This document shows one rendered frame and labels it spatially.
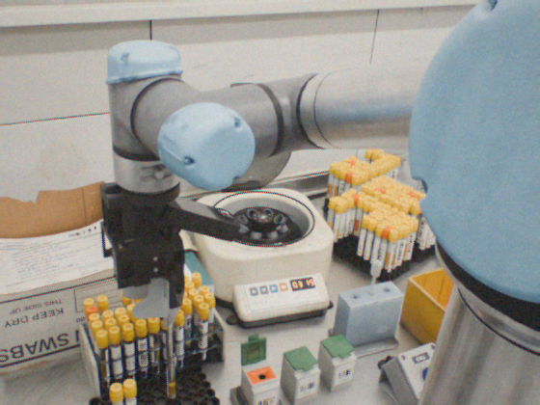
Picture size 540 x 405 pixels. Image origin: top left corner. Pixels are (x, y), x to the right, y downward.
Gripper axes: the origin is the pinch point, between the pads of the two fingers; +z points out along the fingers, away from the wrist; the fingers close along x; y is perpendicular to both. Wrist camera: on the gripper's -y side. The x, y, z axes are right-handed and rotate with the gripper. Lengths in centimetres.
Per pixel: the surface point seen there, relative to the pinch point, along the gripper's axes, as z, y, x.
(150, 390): 15.6, 2.2, -2.5
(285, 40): -20, -44, -51
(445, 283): 11, -52, -1
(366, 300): 7.7, -32.8, 0.5
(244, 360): 9.0, -9.8, 3.4
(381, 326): 13.4, -36.0, 1.6
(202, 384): 15.6, -5.0, -0.6
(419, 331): 15.3, -43.1, 3.5
